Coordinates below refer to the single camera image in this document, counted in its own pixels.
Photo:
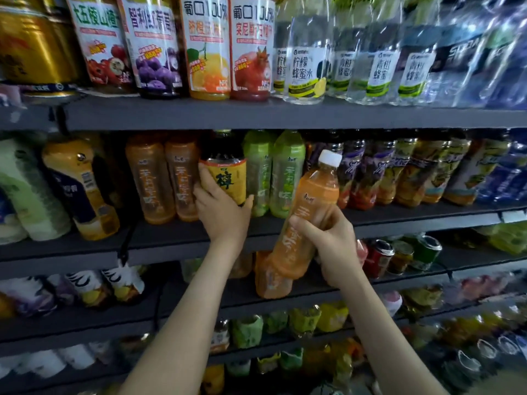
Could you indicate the red label metal tin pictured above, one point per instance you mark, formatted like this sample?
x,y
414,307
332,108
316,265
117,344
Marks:
x,y
379,259

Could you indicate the brushstroke bottle purple fruit print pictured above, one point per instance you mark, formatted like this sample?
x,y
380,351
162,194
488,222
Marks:
x,y
29,296

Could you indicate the row of small white bottles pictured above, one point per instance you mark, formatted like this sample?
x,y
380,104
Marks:
x,y
58,359

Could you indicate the orange juice bottle white cap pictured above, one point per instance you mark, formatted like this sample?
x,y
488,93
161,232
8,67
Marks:
x,y
206,49

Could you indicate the red fruit juice bottle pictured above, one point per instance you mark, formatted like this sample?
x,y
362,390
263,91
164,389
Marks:
x,y
252,49

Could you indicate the purple label fruit drink bottle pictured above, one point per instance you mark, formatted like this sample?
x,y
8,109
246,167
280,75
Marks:
x,y
372,172
351,168

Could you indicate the orange brown label bottle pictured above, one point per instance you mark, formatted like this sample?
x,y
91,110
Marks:
x,y
479,168

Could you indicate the person's left hand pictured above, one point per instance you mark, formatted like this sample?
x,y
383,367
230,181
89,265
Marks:
x,y
224,222

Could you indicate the gold lid metal tin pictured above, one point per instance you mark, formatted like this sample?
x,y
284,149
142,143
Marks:
x,y
402,257

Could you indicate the orange squat drink bottle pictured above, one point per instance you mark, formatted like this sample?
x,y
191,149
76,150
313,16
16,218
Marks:
x,y
272,284

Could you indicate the dark grey metal shelf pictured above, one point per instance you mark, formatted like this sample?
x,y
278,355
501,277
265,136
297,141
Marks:
x,y
247,115

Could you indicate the person's right hand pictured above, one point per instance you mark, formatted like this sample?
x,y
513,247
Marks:
x,y
342,251

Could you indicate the amber tea bottle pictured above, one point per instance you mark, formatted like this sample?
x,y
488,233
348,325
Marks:
x,y
309,197
150,181
183,177

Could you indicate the stack of gold Red Bull cans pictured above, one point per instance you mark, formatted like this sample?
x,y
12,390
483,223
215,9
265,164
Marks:
x,y
37,45

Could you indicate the small green drink can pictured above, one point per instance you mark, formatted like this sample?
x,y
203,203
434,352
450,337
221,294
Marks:
x,y
426,252

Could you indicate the white green label bottle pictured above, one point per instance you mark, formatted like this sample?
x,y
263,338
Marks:
x,y
29,189

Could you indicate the person's left forearm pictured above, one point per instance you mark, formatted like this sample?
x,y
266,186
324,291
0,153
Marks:
x,y
181,333

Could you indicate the row of dark blue sports bottles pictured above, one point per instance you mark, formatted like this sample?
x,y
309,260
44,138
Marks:
x,y
510,172

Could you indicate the dark bottle yellow label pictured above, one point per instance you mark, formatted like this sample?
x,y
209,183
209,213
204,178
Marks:
x,y
226,164

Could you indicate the pink squat drink bottle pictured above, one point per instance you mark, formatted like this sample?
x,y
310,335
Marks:
x,y
361,252

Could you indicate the person's right forearm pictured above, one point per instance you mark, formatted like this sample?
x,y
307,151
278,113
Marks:
x,y
387,341

